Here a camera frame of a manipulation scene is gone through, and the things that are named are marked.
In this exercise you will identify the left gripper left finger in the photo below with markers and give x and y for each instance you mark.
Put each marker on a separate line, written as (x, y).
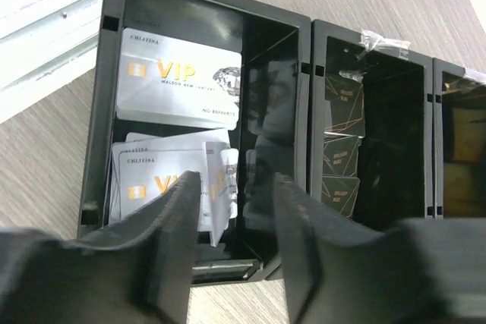
(137, 270)

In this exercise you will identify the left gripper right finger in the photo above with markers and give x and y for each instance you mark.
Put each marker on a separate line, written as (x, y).
(338, 271)

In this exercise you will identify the silver VIP card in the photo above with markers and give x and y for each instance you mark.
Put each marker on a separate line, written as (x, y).
(222, 165)

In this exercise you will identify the gold card stack lower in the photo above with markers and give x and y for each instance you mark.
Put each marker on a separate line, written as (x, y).
(463, 191)

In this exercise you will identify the gold card stack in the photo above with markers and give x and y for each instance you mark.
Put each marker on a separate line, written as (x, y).
(464, 125)
(463, 191)

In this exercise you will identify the silver card stack lower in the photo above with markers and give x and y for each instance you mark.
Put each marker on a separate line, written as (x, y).
(144, 169)

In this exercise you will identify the silver card stack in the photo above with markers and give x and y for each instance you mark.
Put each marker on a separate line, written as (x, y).
(165, 80)
(144, 169)

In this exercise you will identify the gold card stack upper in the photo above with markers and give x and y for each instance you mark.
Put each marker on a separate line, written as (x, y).
(464, 125)

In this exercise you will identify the black card stack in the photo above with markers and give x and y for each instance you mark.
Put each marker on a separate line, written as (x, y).
(343, 132)

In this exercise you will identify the silver card stack upper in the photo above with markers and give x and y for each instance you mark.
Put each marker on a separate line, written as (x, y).
(165, 80)

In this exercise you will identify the black card organizer tray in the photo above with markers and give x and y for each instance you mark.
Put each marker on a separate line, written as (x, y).
(285, 57)

